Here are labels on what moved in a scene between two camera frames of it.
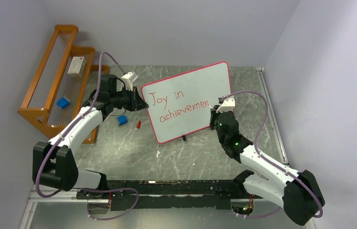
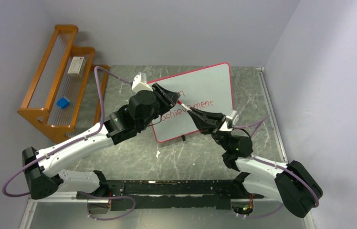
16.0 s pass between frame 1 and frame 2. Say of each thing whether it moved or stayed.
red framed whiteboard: stayed
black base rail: stayed
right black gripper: moved
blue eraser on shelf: stayed
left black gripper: moved
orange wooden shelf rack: stayed
